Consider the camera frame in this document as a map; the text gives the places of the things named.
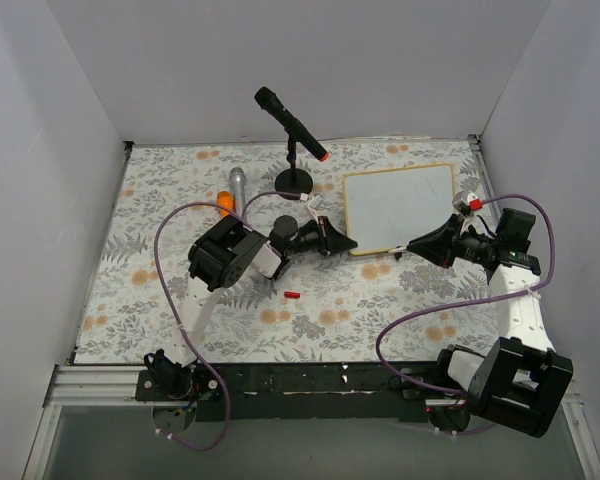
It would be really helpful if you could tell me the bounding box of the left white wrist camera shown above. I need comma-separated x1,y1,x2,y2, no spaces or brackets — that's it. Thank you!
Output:
300,194,323,220

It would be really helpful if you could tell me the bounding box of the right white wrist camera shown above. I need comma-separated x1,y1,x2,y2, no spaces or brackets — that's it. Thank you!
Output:
452,190,483,218

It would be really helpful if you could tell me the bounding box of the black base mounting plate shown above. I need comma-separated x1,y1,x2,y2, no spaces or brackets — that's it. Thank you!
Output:
134,359,470,431

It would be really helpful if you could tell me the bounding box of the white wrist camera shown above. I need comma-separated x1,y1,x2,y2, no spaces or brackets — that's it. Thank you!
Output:
452,190,483,218
300,194,323,220

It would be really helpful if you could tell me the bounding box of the black microphone orange tip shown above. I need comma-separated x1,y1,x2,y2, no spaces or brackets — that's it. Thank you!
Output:
254,87,329,162

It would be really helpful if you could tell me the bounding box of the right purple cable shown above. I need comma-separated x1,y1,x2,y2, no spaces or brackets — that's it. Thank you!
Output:
375,193,557,437

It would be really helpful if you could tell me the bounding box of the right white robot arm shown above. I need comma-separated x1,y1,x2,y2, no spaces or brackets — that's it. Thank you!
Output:
407,209,573,438

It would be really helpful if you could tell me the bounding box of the black microphone stand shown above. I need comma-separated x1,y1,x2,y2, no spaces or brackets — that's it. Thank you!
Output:
274,134,314,199

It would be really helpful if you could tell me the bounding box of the floral table mat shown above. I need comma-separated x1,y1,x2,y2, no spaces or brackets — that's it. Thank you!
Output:
73,140,497,364

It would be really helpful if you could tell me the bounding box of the yellow framed whiteboard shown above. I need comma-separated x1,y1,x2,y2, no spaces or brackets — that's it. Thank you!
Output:
342,163,455,256

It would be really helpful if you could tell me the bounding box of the purple cable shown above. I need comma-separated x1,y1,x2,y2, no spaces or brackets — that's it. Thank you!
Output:
375,193,557,437
152,192,314,452

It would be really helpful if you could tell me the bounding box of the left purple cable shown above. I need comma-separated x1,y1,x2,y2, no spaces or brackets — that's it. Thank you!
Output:
152,192,314,452

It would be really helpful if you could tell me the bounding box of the aluminium frame rail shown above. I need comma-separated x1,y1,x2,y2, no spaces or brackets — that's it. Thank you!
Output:
44,364,146,407

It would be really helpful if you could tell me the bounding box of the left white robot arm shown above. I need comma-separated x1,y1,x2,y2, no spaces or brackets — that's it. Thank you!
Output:
145,215,358,400

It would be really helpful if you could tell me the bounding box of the silver microphone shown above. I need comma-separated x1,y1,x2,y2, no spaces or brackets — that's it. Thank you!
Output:
229,167,246,215

